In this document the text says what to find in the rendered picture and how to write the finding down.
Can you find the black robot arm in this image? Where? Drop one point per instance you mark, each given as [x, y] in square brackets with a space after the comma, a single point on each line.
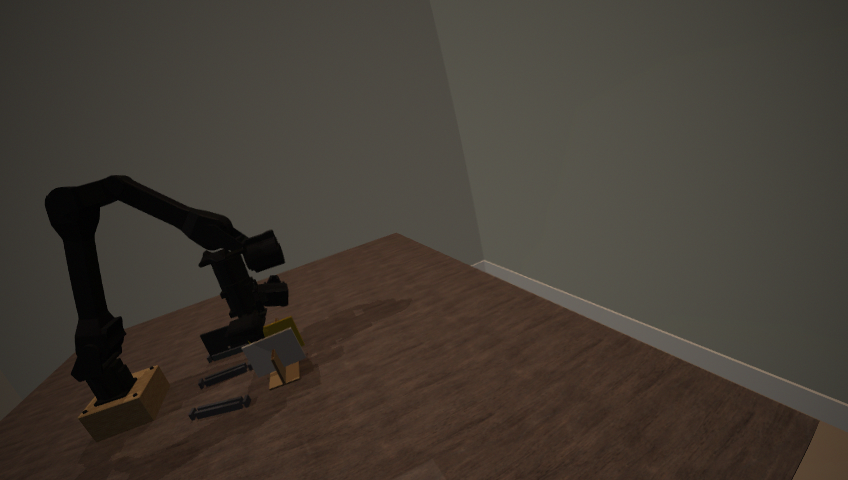
[74, 213]

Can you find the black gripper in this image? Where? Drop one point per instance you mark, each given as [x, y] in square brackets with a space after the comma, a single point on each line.
[250, 323]

